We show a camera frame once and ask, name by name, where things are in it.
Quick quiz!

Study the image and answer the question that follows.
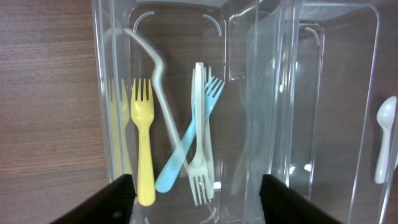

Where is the light blue plastic fork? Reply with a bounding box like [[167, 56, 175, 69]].
[[155, 77, 225, 193]]

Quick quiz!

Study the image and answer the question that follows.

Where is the right clear plastic container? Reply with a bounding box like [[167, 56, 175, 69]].
[[258, 1, 397, 223]]

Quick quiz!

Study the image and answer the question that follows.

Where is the white spoon far left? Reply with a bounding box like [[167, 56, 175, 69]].
[[374, 96, 397, 184]]

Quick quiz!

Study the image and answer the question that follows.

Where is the yellow plastic fork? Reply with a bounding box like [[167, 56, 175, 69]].
[[131, 78, 155, 207]]

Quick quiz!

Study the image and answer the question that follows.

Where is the left clear plastic container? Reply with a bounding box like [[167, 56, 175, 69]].
[[92, 0, 285, 223]]

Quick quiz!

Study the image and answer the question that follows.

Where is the clear plastic container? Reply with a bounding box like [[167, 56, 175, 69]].
[[92, 0, 285, 223], [258, 1, 397, 223]]

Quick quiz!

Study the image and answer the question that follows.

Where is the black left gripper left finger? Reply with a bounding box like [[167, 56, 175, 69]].
[[52, 174, 136, 224]]

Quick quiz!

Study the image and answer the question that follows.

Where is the translucent white plastic fork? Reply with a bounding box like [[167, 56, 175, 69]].
[[188, 62, 210, 206]]

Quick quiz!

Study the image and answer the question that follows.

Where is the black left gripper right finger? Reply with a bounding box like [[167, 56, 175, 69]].
[[259, 174, 340, 224]]

